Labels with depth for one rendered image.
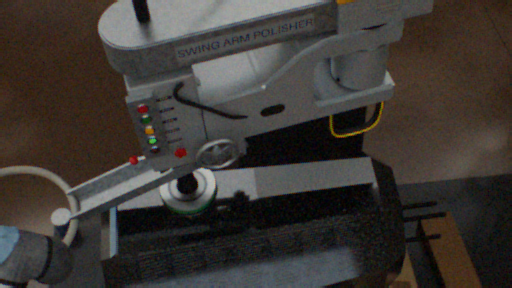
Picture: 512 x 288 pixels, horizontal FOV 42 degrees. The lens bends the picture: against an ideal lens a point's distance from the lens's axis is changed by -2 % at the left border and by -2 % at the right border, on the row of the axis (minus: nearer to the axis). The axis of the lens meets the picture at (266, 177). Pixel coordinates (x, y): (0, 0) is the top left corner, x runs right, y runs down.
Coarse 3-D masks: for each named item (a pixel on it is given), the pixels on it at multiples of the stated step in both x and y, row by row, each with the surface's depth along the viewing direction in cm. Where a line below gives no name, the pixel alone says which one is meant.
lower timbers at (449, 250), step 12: (444, 216) 329; (420, 228) 331; (432, 228) 326; (444, 228) 325; (456, 228) 325; (432, 240) 322; (444, 240) 322; (456, 240) 321; (432, 252) 319; (444, 252) 318; (456, 252) 318; (432, 264) 323; (444, 264) 315; (456, 264) 314; (468, 264) 314; (444, 276) 311; (456, 276) 311; (468, 276) 311
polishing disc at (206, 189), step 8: (200, 176) 260; (208, 176) 259; (168, 184) 258; (200, 184) 258; (208, 184) 257; (160, 192) 256; (168, 192) 256; (176, 192) 256; (200, 192) 255; (208, 192) 255; (168, 200) 254; (176, 200) 254; (184, 200) 254; (192, 200) 254; (200, 200) 253; (208, 200) 254; (176, 208) 252; (184, 208) 252; (192, 208) 252
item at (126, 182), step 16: (144, 160) 246; (208, 160) 239; (112, 176) 248; (128, 176) 249; (144, 176) 246; (160, 176) 239; (176, 176) 241; (80, 192) 250; (96, 192) 250; (112, 192) 247; (128, 192) 240; (144, 192) 243; (80, 208) 249; (96, 208) 242
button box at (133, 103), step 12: (144, 96) 196; (132, 108) 197; (156, 108) 200; (132, 120) 201; (156, 120) 204; (156, 132) 209; (144, 144) 211; (156, 144) 213; (144, 156) 216; (156, 156) 218
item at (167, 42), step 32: (128, 0) 192; (160, 0) 192; (192, 0) 191; (224, 0) 190; (256, 0) 189; (288, 0) 189; (320, 0) 188; (384, 0) 192; (416, 0) 195; (128, 32) 185; (160, 32) 184; (192, 32) 184; (224, 32) 186; (256, 32) 189; (288, 32) 193; (320, 32) 197; (128, 64) 187; (160, 64) 189; (192, 64) 192
